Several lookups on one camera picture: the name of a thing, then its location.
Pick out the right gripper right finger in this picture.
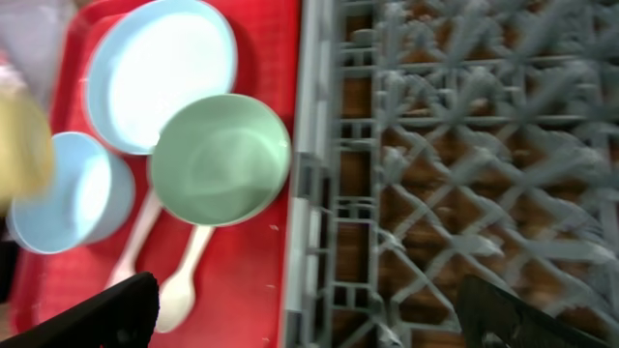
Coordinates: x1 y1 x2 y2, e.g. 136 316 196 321
456 275 607 348

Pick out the white plastic fork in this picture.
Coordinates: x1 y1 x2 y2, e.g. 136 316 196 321
106 189 162 288

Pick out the grey dishwasher rack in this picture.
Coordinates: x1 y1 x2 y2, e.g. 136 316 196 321
280 0 618 347

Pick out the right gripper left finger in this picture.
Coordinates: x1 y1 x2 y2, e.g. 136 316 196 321
1 272 160 348

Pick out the light blue plate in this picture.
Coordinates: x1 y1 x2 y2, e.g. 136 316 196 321
84 0 238 155

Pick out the white plastic spoon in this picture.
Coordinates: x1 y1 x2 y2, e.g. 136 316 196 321
155 225 215 334

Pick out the red serving tray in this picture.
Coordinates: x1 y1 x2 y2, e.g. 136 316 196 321
9 0 301 347

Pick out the mint green bowl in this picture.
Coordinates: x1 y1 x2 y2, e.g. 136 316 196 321
149 94 292 226

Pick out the light blue small bowl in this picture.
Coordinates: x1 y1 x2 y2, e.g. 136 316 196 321
8 131 135 254

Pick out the yellow cup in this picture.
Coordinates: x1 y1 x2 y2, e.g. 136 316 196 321
1 92 54 217

